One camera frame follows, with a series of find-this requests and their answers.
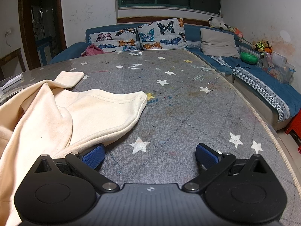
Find left butterfly pillow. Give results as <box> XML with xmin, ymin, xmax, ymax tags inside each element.
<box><xmin>88</xmin><ymin>27</ymin><xmax>138</xmax><ymax>53</ymax></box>

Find white remote control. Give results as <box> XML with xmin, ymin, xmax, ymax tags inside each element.
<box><xmin>1</xmin><ymin>73</ymin><xmax>23</xmax><ymax>90</ymax></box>

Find red plastic stool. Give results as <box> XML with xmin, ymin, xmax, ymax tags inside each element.
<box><xmin>285</xmin><ymin>110</ymin><xmax>301</xmax><ymax>153</ymax></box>

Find dark wooden side table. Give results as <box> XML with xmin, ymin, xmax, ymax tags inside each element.
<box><xmin>1</xmin><ymin>48</ymin><xmax>26</xmax><ymax>80</ymax></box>

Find pink crumpled cloth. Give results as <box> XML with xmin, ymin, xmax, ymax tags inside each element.
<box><xmin>81</xmin><ymin>44</ymin><xmax>105</xmax><ymax>57</ymax></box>

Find clear plastic toy box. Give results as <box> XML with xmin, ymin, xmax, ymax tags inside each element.
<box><xmin>262</xmin><ymin>52</ymin><xmax>295</xmax><ymax>84</ymax></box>

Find beige plain cushion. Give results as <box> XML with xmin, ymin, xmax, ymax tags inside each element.
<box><xmin>200</xmin><ymin>28</ymin><xmax>240</xmax><ymax>58</ymax></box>

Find grey star tablecloth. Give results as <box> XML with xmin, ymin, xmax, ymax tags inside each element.
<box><xmin>13</xmin><ymin>50</ymin><xmax>300</xmax><ymax>225</ymax></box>

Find right butterfly pillow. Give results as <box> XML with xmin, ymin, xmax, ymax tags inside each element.
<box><xmin>137</xmin><ymin>17</ymin><xmax>188</xmax><ymax>50</ymax></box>

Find green round bowl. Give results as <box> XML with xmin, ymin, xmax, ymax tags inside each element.
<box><xmin>240</xmin><ymin>52</ymin><xmax>259</xmax><ymax>65</ymax></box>

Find butterfly pillow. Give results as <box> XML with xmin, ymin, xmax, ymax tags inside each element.
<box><xmin>88</xmin><ymin>27</ymin><xmax>138</xmax><ymax>53</ymax></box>
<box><xmin>137</xmin><ymin>17</ymin><xmax>188</xmax><ymax>50</ymax></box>

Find cream garment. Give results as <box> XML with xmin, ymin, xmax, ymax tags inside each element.
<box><xmin>1</xmin><ymin>71</ymin><xmax>147</xmax><ymax>225</ymax></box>

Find blue corner sofa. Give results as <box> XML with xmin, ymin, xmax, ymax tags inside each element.
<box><xmin>50</xmin><ymin>22</ymin><xmax>300</xmax><ymax>130</ymax></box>

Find orange yellow plush toys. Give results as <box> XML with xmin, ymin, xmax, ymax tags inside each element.
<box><xmin>252</xmin><ymin>40</ymin><xmax>272</xmax><ymax>54</ymax></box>

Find panda plush toy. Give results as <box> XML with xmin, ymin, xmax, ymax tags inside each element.
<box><xmin>208</xmin><ymin>17</ymin><xmax>230</xmax><ymax>31</ymax></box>

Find dark wooden door frame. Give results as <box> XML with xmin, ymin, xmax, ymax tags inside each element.
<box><xmin>18</xmin><ymin>0</ymin><xmax>67</xmax><ymax>70</ymax></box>

